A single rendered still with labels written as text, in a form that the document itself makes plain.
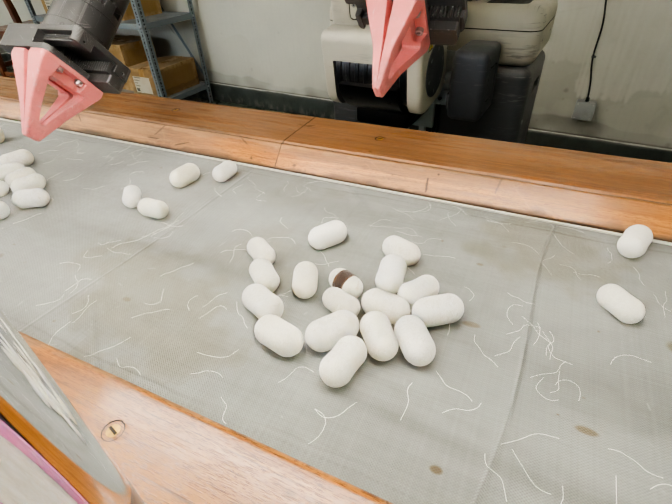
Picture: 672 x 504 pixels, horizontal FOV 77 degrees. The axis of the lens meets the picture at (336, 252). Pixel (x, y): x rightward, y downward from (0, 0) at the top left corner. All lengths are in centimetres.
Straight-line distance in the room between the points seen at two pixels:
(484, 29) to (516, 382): 95
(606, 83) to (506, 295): 202
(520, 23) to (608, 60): 122
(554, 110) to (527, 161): 188
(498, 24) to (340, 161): 71
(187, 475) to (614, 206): 40
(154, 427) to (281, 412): 7
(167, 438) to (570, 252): 33
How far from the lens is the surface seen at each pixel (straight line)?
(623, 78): 232
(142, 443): 26
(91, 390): 29
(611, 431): 30
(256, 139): 55
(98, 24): 52
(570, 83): 233
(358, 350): 27
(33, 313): 41
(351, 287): 32
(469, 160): 48
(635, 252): 41
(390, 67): 39
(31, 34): 52
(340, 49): 94
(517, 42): 113
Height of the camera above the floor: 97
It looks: 38 degrees down
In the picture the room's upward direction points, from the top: 3 degrees counter-clockwise
